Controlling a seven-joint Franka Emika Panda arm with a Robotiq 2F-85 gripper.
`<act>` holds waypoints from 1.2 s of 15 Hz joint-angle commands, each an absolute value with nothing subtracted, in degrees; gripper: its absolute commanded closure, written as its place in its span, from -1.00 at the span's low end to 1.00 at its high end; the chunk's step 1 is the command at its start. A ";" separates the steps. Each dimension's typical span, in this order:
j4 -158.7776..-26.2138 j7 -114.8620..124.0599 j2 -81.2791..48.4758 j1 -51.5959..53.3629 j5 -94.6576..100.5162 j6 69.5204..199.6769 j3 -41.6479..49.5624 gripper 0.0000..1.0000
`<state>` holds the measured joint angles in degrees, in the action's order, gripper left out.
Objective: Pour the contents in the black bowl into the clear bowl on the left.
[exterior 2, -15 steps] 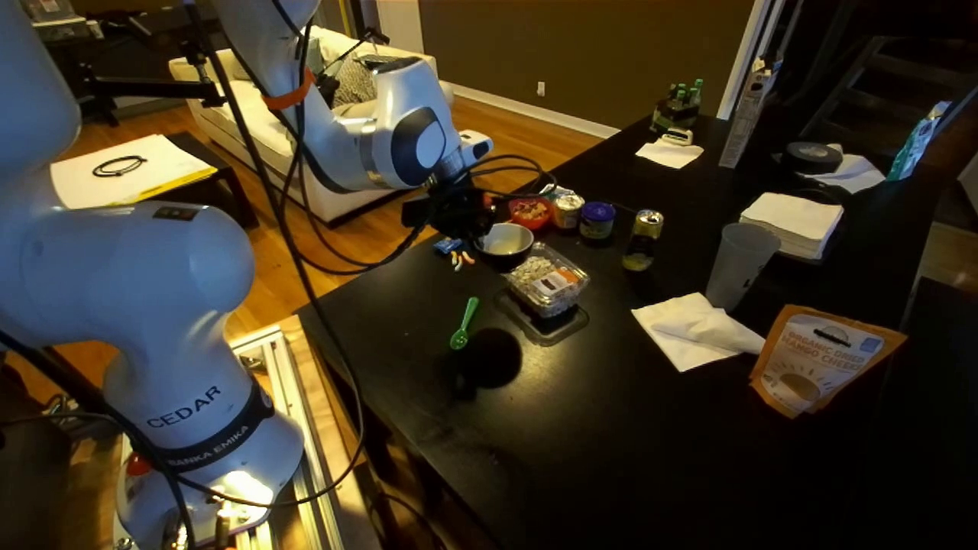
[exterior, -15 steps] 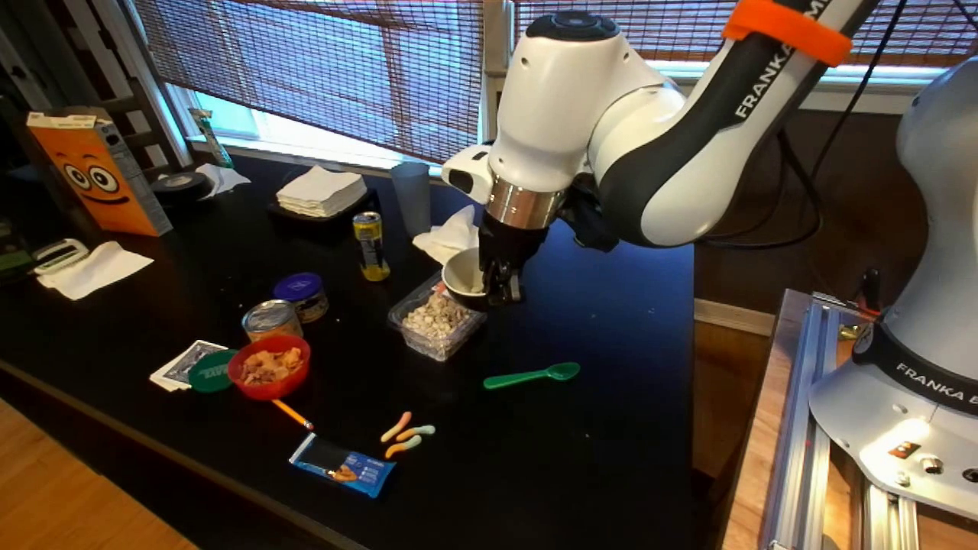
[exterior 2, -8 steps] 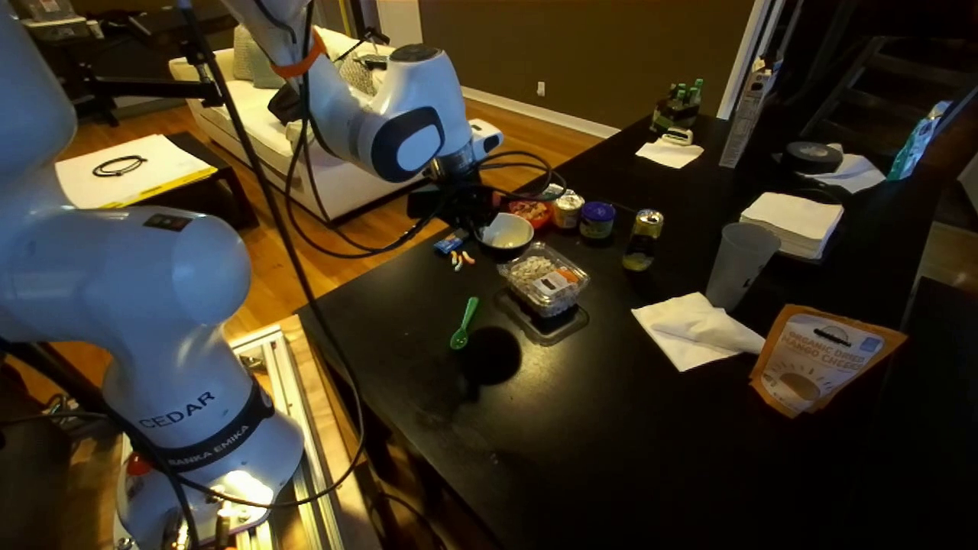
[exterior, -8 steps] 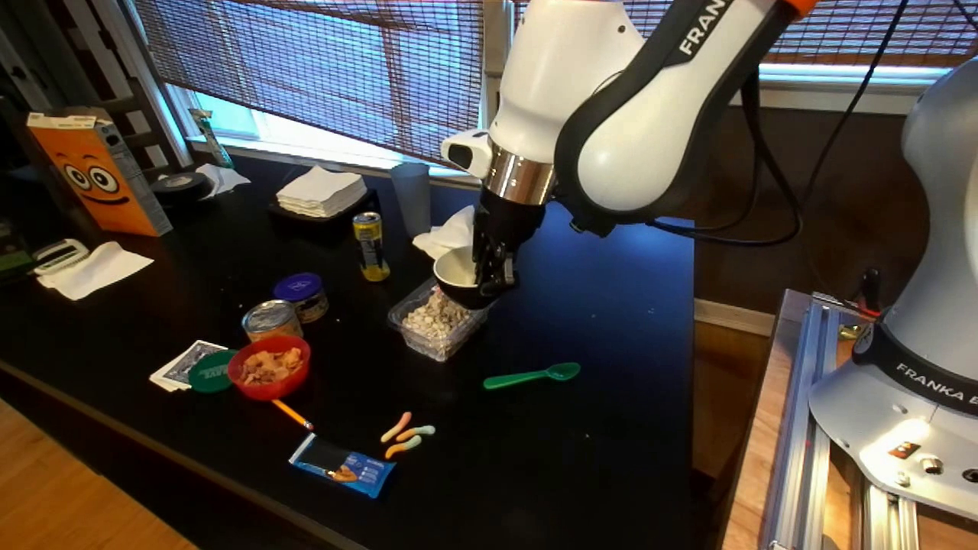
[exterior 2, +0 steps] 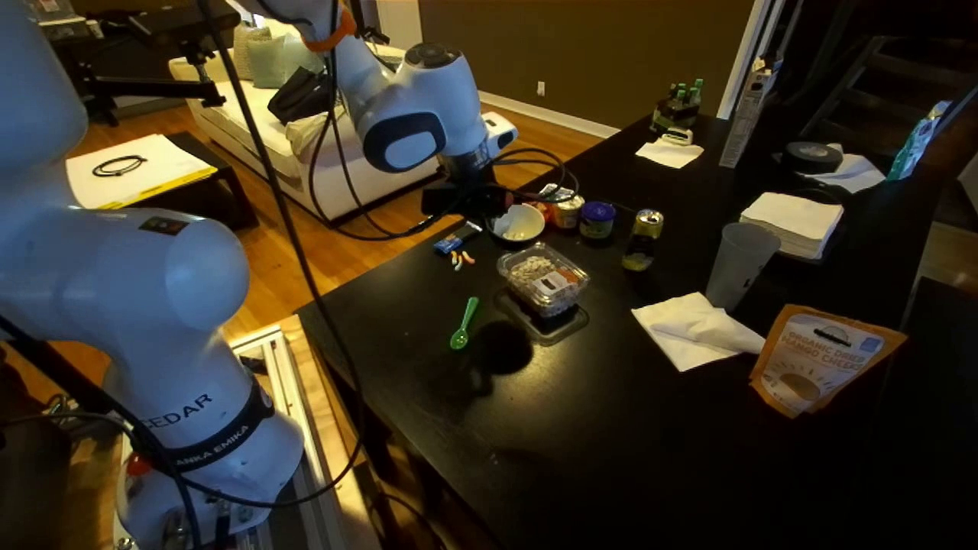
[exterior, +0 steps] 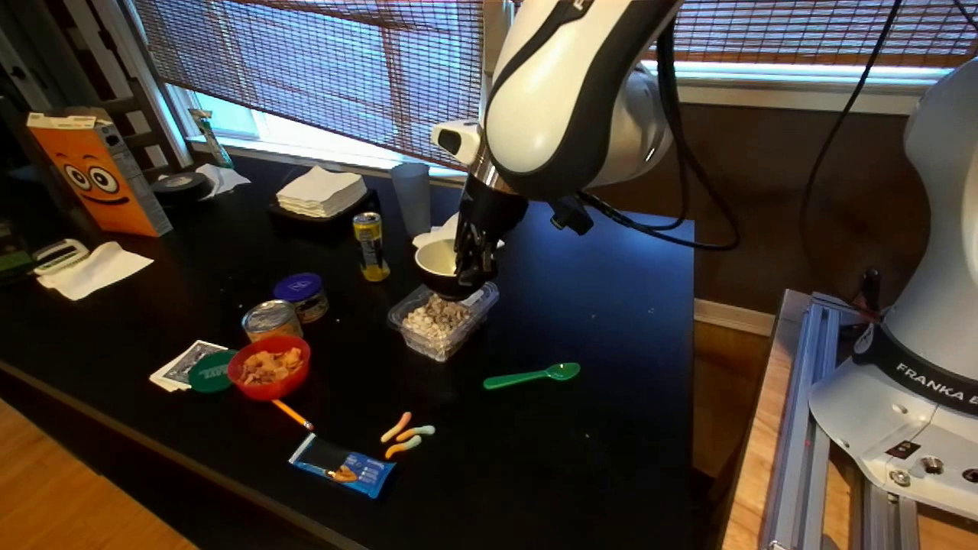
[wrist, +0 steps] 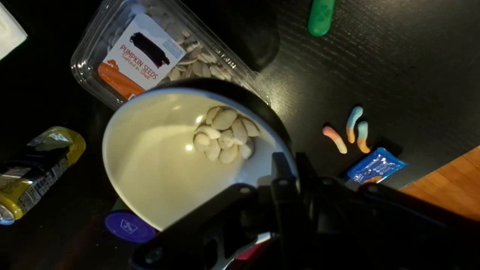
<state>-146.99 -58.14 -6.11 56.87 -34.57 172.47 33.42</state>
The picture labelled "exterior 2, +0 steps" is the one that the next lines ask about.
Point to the small yellow bottle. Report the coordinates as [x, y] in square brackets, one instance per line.
[644, 240]

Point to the white wall outlet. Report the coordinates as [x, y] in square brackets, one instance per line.
[541, 85]

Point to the crumpled white tissue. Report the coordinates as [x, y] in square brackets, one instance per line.
[695, 332]

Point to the blue printed card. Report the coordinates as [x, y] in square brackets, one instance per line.
[452, 243]

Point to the staircase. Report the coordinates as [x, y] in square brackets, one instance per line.
[888, 70]

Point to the black round dish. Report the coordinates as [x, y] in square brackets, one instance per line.
[811, 155]

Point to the dark green object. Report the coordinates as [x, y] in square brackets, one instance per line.
[681, 106]

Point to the brown stand-up pouch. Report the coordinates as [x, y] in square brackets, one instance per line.
[822, 357]

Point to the flat white paper napkin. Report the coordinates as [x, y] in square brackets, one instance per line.
[670, 155]

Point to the black tripod stand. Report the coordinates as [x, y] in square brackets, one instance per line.
[143, 84]

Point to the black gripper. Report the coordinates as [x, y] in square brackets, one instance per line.
[462, 196]

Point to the white yellow paper sheet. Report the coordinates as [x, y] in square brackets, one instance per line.
[133, 170]

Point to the black bowl with white inside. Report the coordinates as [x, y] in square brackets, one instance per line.
[522, 223]

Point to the white foam takeout box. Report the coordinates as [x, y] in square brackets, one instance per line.
[792, 220]

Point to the clear plastic food container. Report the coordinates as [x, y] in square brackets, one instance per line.
[541, 276]

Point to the jar with blue lid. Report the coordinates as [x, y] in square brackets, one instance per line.
[597, 220]

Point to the small white device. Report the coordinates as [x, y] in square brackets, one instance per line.
[681, 131]

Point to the rumpled white napkin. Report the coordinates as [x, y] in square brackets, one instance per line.
[852, 171]

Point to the white sofa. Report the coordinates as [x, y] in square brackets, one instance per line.
[256, 131]

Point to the pale green pillow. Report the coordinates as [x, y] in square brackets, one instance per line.
[265, 56]

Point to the aluminium mounting frame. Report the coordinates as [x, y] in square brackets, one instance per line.
[288, 380]

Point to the dark low coffee table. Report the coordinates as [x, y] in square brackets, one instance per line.
[219, 199]

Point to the silver tin can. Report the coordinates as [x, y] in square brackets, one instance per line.
[566, 211]

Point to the clear plastic cup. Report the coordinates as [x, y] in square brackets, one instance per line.
[741, 266]

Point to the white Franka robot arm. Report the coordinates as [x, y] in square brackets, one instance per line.
[124, 284]

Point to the green plastic spoon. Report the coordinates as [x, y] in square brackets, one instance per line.
[466, 326]

